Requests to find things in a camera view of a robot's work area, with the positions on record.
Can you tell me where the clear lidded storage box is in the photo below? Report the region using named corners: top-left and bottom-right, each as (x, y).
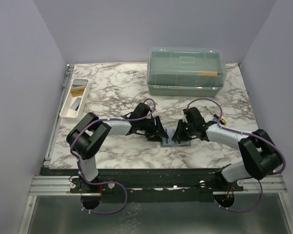
top-left (146, 47), bottom-right (227, 97)

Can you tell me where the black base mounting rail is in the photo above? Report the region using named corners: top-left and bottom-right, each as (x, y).
top-left (40, 165), bottom-right (245, 203)

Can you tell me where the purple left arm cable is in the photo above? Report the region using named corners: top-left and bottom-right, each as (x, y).
top-left (70, 97), bottom-right (158, 215)

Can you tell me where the grey credit card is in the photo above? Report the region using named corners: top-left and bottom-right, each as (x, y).
top-left (70, 97), bottom-right (82, 111)

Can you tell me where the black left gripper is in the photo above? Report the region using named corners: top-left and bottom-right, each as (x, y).
top-left (138, 116), bottom-right (168, 142)

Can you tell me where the white plastic card tray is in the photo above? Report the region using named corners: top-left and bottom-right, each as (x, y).
top-left (60, 78), bottom-right (90, 121)

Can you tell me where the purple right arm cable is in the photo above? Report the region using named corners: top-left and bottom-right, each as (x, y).
top-left (185, 97), bottom-right (288, 213)

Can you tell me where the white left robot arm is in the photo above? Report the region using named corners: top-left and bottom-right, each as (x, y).
top-left (66, 102), bottom-right (168, 193)

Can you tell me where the grey leather card holder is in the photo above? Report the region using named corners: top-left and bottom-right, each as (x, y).
top-left (160, 129), bottom-right (191, 148)

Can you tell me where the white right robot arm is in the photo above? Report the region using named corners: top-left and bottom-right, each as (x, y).
top-left (172, 107), bottom-right (282, 191)

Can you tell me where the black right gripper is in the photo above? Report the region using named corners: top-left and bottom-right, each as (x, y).
top-left (172, 119), bottom-right (195, 141)

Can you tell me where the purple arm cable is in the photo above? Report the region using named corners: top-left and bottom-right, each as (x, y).
top-left (185, 97), bottom-right (288, 213)
top-left (70, 97), bottom-right (158, 215)

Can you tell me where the yellow blue tool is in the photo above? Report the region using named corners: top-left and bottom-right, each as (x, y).
top-left (204, 106), bottom-right (227, 125)

